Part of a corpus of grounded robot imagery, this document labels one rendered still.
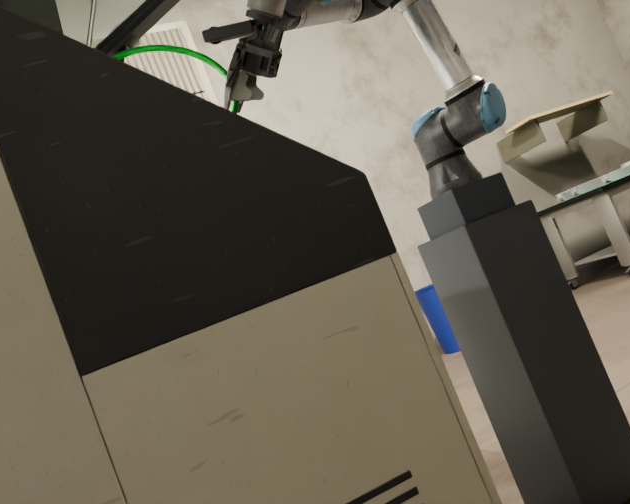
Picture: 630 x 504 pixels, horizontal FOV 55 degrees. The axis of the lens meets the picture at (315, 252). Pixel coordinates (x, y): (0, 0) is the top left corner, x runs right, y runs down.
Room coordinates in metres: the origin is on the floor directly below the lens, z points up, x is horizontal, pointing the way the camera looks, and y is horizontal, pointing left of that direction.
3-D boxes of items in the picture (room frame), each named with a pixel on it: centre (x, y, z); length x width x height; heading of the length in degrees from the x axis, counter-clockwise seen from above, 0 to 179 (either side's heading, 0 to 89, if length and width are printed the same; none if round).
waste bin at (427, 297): (4.83, -0.84, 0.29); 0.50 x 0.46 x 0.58; 114
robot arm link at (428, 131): (1.69, -0.44, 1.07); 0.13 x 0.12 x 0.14; 48
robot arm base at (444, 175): (1.69, -0.44, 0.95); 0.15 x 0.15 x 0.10
